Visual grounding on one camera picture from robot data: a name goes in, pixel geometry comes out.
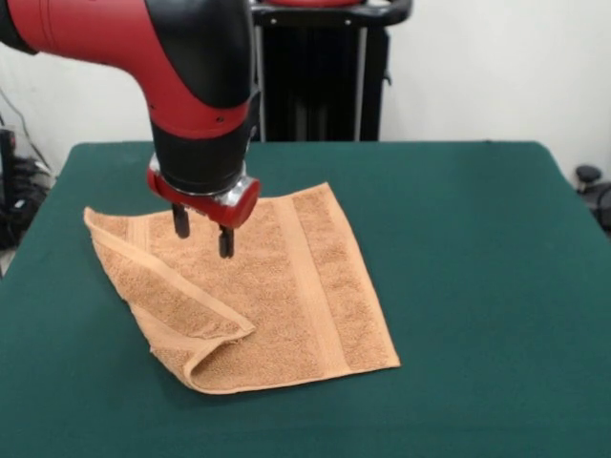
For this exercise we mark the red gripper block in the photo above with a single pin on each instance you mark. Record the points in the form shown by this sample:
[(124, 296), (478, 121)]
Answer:
[(229, 210)]

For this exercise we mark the tan terry towel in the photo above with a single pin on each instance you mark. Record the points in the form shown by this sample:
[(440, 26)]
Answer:
[(286, 286)]

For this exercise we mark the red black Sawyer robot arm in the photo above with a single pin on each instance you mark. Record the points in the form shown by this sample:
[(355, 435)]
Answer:
[(143, 47)]

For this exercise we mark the black box with red light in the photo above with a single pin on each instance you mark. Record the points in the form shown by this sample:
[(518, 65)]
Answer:
[(7, 162)]

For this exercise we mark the dark green table cloth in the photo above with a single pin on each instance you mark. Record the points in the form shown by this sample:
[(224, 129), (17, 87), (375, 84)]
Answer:
[(477, 286)]

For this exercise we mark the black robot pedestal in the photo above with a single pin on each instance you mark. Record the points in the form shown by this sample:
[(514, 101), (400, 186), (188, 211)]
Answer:
[(324, 86)]

